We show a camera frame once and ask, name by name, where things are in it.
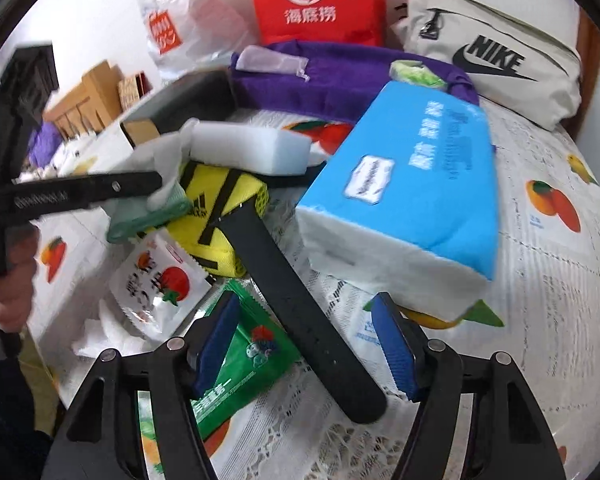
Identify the green snack packet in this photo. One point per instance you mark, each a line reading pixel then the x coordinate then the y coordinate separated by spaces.
pixel 415 75
pixel 260 350

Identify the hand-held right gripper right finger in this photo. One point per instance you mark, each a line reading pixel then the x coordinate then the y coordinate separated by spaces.
pixel 395 352

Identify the wooden furniture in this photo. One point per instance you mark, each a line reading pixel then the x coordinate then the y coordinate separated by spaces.
pixel 90 95

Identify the white tomato sauce sachet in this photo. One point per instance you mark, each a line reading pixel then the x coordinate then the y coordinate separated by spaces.
pixel 150 300

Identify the white paper napkin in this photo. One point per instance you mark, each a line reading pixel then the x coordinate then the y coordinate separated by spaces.
pixel 100 330

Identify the brown wooden door frame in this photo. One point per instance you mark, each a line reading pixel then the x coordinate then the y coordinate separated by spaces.
pixel 591 80

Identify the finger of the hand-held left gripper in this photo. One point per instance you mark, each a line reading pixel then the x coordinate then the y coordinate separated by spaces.
pixel 80 194

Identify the white rectangular box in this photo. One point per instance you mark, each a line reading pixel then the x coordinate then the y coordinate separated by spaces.
pixel 250 145

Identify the fruit print lace tablecloth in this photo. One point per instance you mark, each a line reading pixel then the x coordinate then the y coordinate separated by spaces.
pixel 545 285

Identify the blue tissue pack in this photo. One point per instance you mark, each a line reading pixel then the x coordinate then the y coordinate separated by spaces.
pixel 420 160

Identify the beige waist bag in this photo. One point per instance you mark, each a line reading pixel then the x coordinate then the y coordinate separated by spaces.
pixel 545 95

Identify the clear plastic bag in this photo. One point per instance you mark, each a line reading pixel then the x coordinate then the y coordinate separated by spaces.
pixel 265 60

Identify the purple towel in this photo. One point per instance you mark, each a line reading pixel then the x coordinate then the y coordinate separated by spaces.
pixel 340 80

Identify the person's dark clothing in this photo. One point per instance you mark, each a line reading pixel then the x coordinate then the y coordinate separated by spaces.
pixel 5 410

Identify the purple cloth bundle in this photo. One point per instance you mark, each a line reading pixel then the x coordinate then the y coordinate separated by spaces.
pixel 45 145

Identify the white plastic shopping bag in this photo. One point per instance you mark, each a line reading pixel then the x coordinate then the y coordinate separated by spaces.
pixel 190 5

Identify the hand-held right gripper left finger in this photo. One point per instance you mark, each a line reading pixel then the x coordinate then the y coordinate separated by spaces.
pixel 219 347

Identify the dark green tin box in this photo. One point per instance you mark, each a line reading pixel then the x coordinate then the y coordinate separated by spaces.
pixel 195 100

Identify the person's left hand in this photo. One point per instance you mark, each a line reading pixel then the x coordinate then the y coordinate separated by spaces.
pixel 15 300

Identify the patterned cardboard board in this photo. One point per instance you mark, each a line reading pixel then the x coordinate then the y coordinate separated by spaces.
pixel 130 89

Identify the mint green cloth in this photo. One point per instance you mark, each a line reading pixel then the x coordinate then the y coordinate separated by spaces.
pixel 145 220

